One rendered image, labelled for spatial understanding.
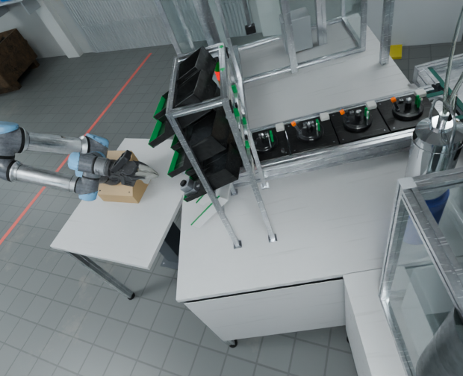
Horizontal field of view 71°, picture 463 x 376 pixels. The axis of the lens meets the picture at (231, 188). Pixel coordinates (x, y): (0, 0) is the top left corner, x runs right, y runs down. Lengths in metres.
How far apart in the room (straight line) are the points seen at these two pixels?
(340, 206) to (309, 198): 0.15
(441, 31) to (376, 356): 3.57
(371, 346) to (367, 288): 0.21
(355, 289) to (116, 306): 1.91
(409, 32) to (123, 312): 3.90
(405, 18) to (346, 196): 2.90
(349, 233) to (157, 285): 1.64
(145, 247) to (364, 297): 1.06
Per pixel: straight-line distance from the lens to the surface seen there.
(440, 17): 4.29
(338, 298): 1.70
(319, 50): 2.70
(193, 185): 1.34
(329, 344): 2.24
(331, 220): 1.57
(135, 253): 1.79
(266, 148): 1.74
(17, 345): 3.27
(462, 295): 0.71
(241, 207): 1.69
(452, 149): 1.13
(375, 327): 1.38
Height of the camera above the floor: 2.18
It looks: 48 degrees down
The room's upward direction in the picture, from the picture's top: 23 degrees counter-clockwise
